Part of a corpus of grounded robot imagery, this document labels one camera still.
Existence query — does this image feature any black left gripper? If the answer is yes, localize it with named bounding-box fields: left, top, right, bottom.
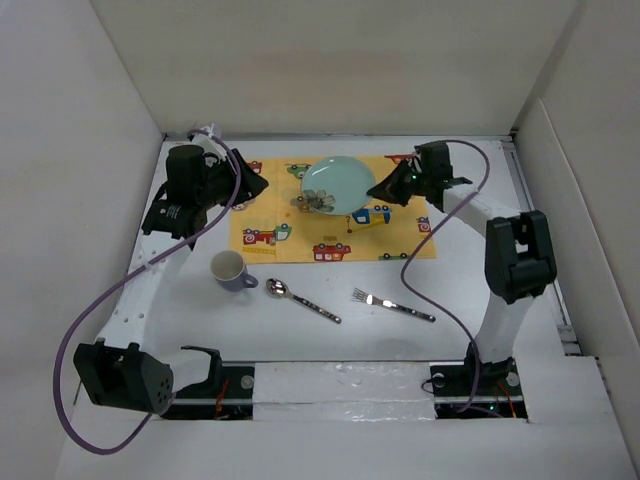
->
left=196, top=150, right=266, bottom=210

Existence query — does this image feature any silver fork patterned handle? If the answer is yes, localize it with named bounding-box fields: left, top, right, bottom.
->
left=352, top=288, right=436, bottom=323

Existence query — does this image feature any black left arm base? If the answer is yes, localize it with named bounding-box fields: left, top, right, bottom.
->
left=162, top=363, right=255, bottom=421

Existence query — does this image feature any purple ceramic mug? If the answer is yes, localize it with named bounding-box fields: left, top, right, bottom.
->
left=210, top=250, right=259, bottom=292

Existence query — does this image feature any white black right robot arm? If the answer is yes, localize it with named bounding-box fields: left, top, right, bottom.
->
left=367, top=140, right=557, bottom=398

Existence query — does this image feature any green floral ceramic plate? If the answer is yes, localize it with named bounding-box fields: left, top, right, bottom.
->
left=290, top=156, right=375, bottom=216

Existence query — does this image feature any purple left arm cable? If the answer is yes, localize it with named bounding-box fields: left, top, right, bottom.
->
left=52, top=128, right=242, bottom=456

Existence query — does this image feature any silver spoon patterned handle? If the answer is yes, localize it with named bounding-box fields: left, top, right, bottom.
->
left=266, top=278, right=342, bottom=324

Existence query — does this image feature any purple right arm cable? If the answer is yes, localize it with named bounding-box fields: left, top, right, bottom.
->
left=399, top=139, right=491, bottom=415

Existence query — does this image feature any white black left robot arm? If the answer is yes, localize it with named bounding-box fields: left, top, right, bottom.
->
left=73, top=141, right=268, bottom=415

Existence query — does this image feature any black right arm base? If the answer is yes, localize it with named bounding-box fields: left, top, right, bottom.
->
left=421, top=360, right=528, bottom=420

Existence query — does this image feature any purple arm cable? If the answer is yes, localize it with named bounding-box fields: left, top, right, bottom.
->
left=399, top=139, right=491, bottom=415
left=52, top=128, right=242, bottom=456

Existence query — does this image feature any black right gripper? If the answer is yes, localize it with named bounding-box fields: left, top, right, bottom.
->
left=367, top=157, right=431, bottom=206

